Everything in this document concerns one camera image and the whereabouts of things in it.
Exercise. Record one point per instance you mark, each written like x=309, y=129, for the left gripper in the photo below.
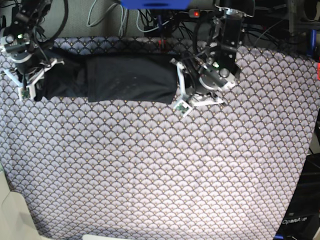
x=191, y=88

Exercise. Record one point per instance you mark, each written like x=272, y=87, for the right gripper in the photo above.
x=27, y=84

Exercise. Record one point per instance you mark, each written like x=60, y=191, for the dark navy T-shirt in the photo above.
x=105, y=77

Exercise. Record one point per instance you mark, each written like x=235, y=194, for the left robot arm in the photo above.
x=211, y=67

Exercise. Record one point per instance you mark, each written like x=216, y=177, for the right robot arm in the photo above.
x=21, y=44

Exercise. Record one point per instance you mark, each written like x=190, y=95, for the red table clamp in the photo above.
x=162, y=45

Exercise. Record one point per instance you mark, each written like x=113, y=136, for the fan-patterned tablecloth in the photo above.
x=138, y=170

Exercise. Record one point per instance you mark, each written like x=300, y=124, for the red clamp right edge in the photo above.
x=318, y=70

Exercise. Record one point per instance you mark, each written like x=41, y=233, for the black OpenArm box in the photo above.
x=302, y=218

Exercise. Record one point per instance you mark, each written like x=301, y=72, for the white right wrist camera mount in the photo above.
x=27, y=67

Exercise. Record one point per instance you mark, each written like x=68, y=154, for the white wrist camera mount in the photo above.
x=27, y=67
x=184, y=107

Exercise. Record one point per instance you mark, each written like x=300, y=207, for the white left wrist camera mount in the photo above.
x=184, y=107

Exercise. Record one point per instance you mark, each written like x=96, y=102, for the black power strip red switch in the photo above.
x=196, y=14

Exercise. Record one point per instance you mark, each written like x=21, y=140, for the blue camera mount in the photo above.
x=156, y=4

